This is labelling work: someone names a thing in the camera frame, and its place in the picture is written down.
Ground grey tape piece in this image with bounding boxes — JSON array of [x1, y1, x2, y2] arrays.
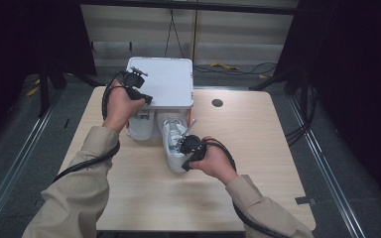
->
[[294, 195, 317, 206]]

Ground black cable bundle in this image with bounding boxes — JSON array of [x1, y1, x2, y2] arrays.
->
[[285, 83, 319, 147]]

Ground white sneaker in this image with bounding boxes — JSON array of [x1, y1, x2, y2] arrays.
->
[[156, 111, 193, 174], [126, 108, 155, 142]]

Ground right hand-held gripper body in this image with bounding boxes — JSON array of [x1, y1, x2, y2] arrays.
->
[[176, 118, 208, 164]]

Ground yellow floor object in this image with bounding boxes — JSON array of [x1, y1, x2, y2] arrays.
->
[[209, 62, 240, 71]]

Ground metal floor rail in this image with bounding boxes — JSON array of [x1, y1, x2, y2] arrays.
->
[[0, 88, 64, 229], [287, 95, 368, 238]]

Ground person's right hand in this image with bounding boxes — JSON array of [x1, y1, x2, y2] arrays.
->
[[188, 136, 240, 186]]

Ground black floor cable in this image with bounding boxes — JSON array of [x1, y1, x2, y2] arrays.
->
[[192, 60, 279, 76]]

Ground hanging black cables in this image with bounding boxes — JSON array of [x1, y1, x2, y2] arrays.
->
[[164, 9, 200, 64]]

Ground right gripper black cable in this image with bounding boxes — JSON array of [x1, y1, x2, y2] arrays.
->
[[199, 138, 291, 238]]

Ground white shoe box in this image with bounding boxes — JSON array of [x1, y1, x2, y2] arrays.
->
[[125, 57, 195, 141]]

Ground person's left hand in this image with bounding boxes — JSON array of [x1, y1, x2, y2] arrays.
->
[[102, 78, 147, 134]]

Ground black stand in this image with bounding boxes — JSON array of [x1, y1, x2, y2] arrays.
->
[[38, 63, 67, 118]]

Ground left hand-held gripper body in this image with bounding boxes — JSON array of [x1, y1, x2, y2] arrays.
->
[[121, 66, 149, 90]]

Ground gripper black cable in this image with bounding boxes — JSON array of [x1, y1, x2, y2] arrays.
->
[[52, 69, 127, 183], [199, 138, 291, 238]]

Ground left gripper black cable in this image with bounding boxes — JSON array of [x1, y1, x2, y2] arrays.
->
[[52, 69, 127, 183]]

